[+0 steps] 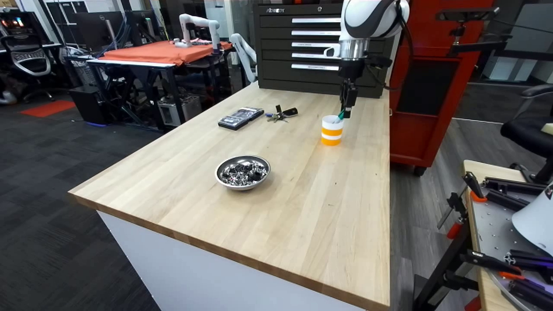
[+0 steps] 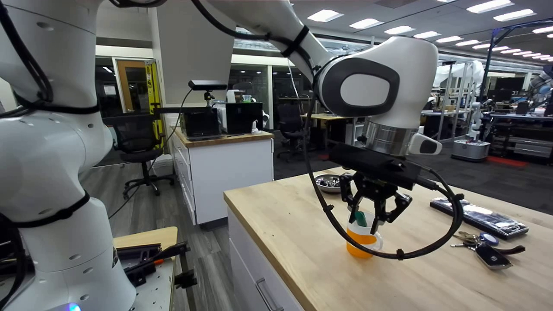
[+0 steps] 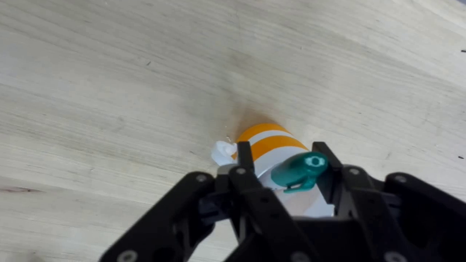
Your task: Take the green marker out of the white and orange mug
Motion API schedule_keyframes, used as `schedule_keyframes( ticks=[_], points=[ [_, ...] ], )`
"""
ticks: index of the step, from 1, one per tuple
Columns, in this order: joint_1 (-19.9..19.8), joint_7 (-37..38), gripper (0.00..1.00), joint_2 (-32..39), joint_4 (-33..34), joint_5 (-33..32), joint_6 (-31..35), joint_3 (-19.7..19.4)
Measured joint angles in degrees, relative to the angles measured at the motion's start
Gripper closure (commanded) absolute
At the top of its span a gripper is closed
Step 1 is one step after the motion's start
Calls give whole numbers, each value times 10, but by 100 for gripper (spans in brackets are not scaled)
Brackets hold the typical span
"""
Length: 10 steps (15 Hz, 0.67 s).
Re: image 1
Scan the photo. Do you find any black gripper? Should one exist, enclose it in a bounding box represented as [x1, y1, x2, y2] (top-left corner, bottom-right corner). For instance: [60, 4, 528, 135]
[337, 57, 366, 118]

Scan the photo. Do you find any white robot base shell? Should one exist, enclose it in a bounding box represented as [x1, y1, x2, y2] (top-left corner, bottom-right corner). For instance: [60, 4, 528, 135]
[509, 183, 553, 258]

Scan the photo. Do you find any white and orange mug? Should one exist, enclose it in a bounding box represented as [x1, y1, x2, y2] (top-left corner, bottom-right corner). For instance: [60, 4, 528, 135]
[319, 114, 345, 147]

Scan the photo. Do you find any red tool cabinet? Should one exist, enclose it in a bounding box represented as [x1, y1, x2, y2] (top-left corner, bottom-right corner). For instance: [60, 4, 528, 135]
[389, 0, 497, 171]

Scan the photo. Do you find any dark grey drawer tool chest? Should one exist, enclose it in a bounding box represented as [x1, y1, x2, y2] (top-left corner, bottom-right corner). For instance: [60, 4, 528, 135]
[252, 0, 404, 99]

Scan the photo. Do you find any flat black electronic device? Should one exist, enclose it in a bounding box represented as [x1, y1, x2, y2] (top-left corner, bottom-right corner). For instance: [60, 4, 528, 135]
[216, 106, 266, 131]

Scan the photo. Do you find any metal bowl with small parts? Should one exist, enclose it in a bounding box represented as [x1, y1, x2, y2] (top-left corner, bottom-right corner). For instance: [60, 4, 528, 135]
[212, 154, 271, 194]

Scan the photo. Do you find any black clamp with orange pad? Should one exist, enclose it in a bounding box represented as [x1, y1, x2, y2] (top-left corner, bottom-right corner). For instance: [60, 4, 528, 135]
[459, 171, 490, 204]

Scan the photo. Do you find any grey computer tower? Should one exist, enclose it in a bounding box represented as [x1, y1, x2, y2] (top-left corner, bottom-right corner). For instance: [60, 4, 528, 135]
[157, 93, 200, 128]

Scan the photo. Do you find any long black bar clamp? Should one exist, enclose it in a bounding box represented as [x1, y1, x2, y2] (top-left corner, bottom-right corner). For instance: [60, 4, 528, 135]
[482, 176, 546, 199]

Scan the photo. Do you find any black tripod stand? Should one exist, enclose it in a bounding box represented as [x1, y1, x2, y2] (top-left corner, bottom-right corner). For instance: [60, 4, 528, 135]
[413, 192, 480, 311]

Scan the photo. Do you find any table with orange cover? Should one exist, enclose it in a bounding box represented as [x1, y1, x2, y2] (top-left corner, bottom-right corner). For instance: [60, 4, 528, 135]
[84, 38, 235, 71]

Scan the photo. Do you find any small wooden side table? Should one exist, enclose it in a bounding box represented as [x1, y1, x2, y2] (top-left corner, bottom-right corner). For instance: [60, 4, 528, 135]
[461, 159, 553, 311]

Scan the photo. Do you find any black and purple clamp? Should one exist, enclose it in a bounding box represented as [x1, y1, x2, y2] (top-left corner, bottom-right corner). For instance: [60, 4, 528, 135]
[504, 247, 553, 273]

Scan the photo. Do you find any black box on floor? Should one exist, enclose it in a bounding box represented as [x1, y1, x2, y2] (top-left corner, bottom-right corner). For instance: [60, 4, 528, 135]
[67, 85, 109, 126]

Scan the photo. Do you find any orange floor mat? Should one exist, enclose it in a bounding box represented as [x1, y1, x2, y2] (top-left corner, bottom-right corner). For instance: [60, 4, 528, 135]
[20, 99, 77, 121]

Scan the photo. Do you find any black mesh office chair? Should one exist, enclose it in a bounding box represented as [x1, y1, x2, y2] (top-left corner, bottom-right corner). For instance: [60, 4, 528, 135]
[1, 35, 55, 102]

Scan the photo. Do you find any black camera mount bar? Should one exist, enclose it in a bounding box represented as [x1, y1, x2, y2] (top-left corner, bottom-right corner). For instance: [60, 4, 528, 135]
[435, 5, 509, 59]

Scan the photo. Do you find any black clamp with orange handle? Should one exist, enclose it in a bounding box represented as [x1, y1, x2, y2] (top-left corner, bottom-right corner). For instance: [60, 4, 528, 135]
[459, 247, 523, 277]

